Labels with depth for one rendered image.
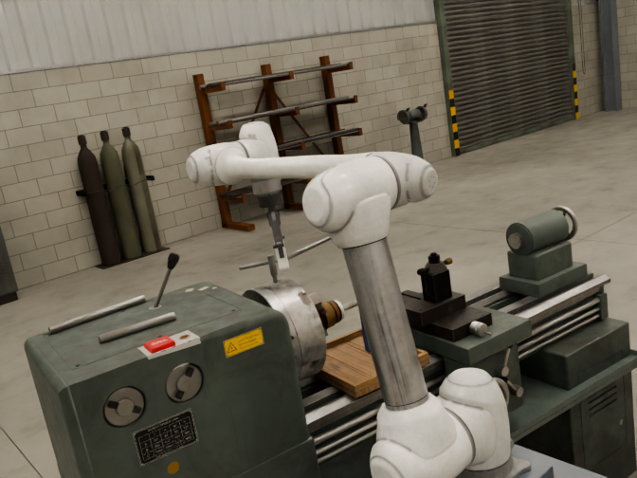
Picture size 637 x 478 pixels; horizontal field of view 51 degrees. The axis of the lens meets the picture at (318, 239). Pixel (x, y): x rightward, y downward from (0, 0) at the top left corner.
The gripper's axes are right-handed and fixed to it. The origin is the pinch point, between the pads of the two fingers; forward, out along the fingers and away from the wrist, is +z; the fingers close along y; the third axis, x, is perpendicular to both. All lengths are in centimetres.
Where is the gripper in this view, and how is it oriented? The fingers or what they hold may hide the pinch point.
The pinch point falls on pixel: (282, 258)
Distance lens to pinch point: 201.9
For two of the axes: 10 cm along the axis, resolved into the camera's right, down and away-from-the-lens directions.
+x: -9.8, 2.0, -0.6
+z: 1.9, 9.6, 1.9
